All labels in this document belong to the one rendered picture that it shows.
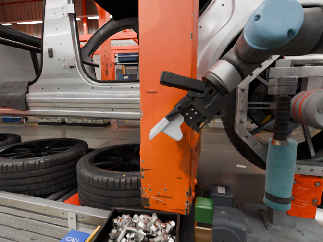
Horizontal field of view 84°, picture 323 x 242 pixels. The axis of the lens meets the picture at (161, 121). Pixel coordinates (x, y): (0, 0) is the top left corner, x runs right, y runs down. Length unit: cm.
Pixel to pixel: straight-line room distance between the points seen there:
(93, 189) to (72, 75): 79
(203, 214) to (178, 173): 18
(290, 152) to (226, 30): 67
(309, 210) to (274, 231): 25
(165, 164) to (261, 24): 43
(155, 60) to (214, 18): 65
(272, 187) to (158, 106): 51
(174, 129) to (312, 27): 29
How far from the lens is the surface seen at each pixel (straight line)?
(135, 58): 497
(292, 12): 38
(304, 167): 94
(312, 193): 98
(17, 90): 179
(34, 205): 112
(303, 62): 69
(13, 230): 131
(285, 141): 64
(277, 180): 79
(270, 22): 36
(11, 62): 256
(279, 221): 121
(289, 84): 64
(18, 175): 139
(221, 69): 44
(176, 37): 56
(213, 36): 111
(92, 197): 105
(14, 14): 1552
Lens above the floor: 90
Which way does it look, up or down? 8 degrees down
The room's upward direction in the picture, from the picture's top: straight up
